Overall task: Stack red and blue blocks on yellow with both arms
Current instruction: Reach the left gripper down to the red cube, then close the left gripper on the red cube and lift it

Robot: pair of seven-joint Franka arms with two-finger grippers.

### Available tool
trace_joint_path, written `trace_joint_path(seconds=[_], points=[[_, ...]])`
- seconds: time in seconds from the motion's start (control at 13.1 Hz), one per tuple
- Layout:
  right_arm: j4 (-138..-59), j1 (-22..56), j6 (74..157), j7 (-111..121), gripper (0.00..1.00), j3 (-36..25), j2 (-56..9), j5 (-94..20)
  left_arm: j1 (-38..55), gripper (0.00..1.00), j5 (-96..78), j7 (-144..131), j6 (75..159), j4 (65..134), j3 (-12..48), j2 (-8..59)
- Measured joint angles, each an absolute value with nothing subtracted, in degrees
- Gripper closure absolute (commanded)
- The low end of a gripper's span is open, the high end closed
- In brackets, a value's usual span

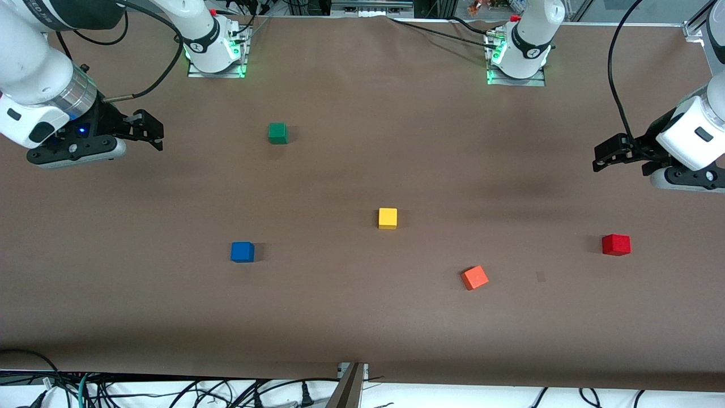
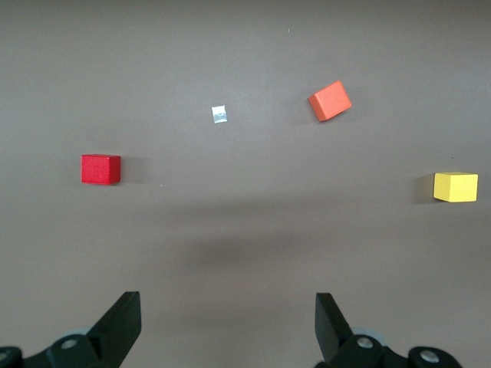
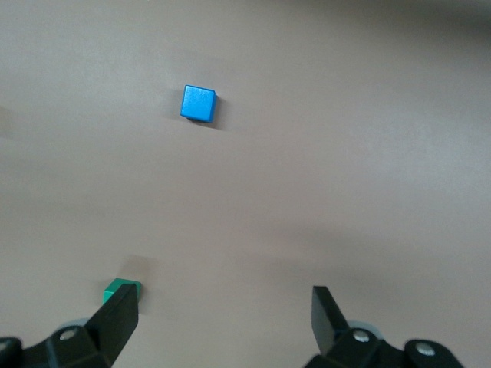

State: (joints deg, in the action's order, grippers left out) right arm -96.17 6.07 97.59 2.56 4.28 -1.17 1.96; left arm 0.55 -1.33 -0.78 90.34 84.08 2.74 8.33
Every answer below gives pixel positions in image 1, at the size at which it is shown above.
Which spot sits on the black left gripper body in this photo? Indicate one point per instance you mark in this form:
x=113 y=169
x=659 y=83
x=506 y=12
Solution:
x=647 y=148

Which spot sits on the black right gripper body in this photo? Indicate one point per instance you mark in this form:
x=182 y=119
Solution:
x=106 y=122

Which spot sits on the red cube block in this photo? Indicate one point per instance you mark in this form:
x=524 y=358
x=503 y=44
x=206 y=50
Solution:
x=616 y=244

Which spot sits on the blue cube block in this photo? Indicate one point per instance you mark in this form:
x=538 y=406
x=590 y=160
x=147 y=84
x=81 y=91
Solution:
x=242 y=251

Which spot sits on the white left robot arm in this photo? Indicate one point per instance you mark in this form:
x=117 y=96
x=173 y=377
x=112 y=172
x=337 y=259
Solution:
x=694 y=136

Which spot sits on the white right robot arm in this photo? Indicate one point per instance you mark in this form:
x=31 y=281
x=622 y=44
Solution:
x=34 y=73

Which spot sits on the green cube block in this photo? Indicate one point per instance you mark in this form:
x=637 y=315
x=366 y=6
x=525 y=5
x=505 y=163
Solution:
x=277 y=133

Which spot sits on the orange cube block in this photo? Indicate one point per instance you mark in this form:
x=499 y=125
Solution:
x=474 y=277

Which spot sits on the yellow cube block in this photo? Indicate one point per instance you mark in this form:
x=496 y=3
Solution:
x=387 y=218

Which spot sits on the silver bar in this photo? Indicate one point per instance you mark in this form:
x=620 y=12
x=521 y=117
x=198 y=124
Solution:
x=371 y=5

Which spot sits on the brown paper table cover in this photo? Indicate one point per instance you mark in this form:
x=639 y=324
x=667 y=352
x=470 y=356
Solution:
x=362 y=317

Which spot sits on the black power plug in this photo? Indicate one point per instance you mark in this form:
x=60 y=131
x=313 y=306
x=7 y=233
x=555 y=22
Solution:
x=306 y=395

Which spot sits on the aluminium profile beam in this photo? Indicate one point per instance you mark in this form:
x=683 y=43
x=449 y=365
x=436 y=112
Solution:
x=346 y=391

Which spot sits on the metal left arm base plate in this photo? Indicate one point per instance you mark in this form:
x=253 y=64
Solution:
x=538 y=80

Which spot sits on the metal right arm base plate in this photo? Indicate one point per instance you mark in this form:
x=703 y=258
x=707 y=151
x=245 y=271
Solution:
x=244 y=51

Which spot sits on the aluminium frame corner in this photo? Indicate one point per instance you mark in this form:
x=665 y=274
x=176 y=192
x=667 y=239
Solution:
x=699 y=25

